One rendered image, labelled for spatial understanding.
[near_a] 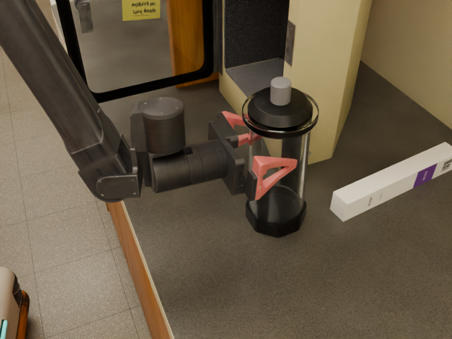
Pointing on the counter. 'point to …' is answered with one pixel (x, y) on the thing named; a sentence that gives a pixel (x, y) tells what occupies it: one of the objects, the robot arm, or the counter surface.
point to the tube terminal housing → (319, 64)
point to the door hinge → (218, 35)
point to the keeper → (290, 42)
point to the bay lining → (254, 31)
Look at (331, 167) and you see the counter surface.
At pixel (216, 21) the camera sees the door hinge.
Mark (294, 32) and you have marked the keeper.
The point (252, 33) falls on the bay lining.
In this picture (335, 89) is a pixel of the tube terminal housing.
